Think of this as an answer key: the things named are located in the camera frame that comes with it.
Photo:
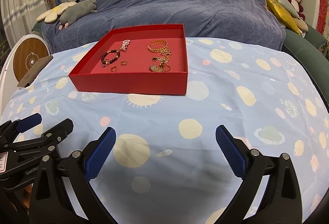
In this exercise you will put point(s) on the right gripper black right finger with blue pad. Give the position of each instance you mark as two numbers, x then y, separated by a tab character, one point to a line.
281	201

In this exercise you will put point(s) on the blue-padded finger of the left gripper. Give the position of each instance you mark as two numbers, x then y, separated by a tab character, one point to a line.
25	124

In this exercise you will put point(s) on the gold yellow pillow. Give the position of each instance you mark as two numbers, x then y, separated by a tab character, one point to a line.
283	15

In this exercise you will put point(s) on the blue-grey sofa cover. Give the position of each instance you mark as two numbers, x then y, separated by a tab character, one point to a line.
246	21

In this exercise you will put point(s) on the cream flower cushion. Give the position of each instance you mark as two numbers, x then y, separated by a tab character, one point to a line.
51	15

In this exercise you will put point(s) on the white sheer curtain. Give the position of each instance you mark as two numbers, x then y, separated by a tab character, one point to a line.
19	17

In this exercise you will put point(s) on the gold c-shaped earring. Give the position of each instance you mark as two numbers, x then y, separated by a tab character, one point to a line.
114	69

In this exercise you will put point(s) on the silver hoop earring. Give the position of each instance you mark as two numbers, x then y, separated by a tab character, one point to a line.
124	62

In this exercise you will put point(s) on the silver pink crystal brooch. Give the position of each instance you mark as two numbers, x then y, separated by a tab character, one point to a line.
125	45

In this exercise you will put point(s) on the silver grey pillow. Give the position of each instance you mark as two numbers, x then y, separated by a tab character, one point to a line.
281	0

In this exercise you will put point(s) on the red monkey plush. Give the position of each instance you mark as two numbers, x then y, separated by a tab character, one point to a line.
295	8

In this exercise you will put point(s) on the grey plush toy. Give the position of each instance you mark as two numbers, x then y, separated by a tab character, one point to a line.
73	13

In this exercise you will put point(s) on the gold wristwatch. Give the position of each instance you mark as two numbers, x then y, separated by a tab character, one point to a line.
154	68

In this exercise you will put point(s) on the green sofa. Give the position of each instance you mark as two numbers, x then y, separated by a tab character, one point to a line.
303	44

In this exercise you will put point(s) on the round wooden white appliance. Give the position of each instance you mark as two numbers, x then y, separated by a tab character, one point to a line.
26	52

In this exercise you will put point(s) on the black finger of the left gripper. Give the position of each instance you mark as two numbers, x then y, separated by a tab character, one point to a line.
53	136

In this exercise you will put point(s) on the light blue patterned tablecloth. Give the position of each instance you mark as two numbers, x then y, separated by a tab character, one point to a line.
166	166

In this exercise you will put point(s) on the red shallow jewelry box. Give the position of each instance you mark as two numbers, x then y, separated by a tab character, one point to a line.
155	44

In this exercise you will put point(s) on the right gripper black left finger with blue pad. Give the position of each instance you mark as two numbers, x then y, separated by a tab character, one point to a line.
50	202

